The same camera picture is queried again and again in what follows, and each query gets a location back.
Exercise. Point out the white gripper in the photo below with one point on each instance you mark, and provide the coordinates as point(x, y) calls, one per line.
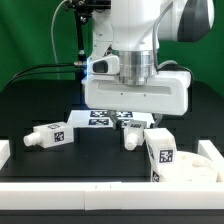
point(165, 93)

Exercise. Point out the white round stool seat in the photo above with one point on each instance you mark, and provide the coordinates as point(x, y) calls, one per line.
point(187, 168)

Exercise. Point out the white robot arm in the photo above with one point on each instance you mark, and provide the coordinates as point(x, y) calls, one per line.
point(123, 72)

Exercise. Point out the white marker sheet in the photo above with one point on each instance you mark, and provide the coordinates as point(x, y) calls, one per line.
point(100, 118)

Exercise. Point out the white right fence bar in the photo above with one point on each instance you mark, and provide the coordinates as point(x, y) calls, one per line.
point(207, 149)

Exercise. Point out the white fence bar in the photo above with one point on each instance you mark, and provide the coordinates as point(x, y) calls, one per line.
point(110, 196)
point(4, 152)
point(207, 149)

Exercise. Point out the white left fence bar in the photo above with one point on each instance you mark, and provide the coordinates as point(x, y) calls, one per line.
point(4, 152)

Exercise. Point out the white front fence bar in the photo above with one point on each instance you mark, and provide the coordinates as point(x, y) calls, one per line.
point(110, 196)

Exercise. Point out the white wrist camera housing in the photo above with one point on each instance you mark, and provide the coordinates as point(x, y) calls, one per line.
point(108, 65)

